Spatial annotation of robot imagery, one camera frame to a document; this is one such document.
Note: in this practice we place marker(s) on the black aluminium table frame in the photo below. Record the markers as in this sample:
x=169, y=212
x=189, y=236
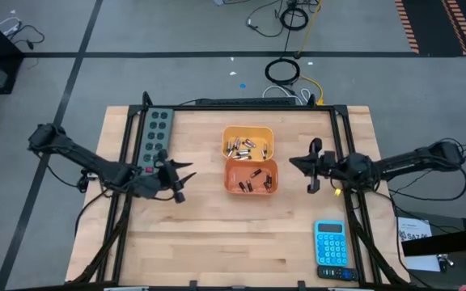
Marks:
x=237, y=108

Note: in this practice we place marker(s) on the yellow plastic bin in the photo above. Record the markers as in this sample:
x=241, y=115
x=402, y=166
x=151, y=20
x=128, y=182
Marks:
x=257, y=131

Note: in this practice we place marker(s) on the orange plastic bin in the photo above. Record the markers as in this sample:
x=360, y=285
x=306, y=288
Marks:
x=235, y=169

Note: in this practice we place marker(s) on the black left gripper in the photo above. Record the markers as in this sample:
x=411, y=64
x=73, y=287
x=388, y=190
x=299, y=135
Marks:
x=158, y=180

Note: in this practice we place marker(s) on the black remote control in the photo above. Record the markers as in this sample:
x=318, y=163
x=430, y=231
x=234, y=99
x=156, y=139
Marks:
x=337, y=273

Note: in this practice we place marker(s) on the long black device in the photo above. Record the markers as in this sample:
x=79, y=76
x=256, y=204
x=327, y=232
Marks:
x=245, y=101

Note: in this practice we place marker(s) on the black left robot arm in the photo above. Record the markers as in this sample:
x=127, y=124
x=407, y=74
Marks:
x=87, y=161

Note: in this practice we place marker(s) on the white paper sheet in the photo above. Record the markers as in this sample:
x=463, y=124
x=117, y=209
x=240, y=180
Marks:
x=413, y=226

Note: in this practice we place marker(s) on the grey-green power strip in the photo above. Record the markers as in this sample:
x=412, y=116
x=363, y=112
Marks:
x=156, y=137

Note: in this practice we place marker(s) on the Energizer battery silver red label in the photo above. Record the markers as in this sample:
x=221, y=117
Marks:
x=264, y=150
x=249, y=143

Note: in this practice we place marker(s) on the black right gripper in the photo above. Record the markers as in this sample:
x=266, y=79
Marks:
x=330, y=165

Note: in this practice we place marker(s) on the small yellow connector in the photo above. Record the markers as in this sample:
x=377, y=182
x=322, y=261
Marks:
x=337, y=192

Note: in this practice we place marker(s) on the silver black-capped battery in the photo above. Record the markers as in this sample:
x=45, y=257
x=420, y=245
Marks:
x=229, y=146
x=244, y=157
x=231, y=153
x=237, y=142
x=243, y=152

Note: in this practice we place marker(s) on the Duracell battery black copper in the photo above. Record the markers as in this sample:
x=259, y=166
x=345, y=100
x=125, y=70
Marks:
x=267, y=186
x=242, y=186
x=249, y=186
x=268, y=179
x=256, y=173

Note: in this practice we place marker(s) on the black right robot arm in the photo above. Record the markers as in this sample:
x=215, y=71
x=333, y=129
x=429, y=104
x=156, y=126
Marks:
x=415, y=159

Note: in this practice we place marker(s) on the black desk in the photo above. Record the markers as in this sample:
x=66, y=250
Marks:
x=451, y=279

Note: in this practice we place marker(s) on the small metal clip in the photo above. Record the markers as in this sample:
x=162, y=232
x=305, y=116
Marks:
x=445, y=262

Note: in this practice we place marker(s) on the blue calculator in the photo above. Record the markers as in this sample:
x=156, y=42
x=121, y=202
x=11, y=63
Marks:
x=331, y=242

